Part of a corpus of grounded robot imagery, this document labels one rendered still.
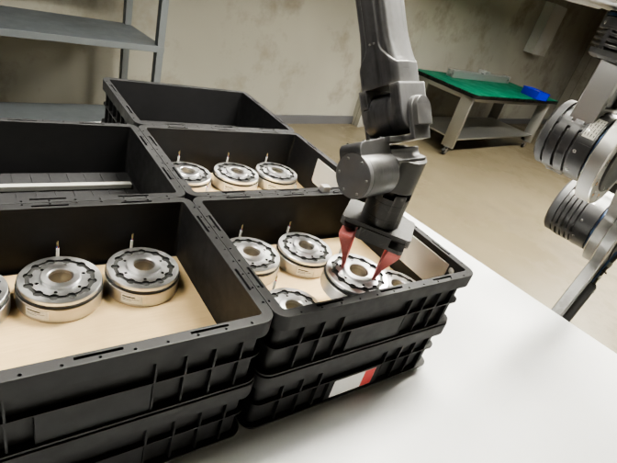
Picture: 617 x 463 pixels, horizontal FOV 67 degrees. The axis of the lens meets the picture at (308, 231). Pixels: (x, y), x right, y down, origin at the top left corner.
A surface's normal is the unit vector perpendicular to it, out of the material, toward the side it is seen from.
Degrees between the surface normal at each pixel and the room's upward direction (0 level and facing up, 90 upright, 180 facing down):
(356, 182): 91
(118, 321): 0
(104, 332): 0
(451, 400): 0
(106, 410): 90
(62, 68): 90
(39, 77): 90
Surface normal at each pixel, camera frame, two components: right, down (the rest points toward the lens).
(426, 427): 0.26, -0.84
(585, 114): -0.73, 0.15
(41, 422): 0.53, 0.54
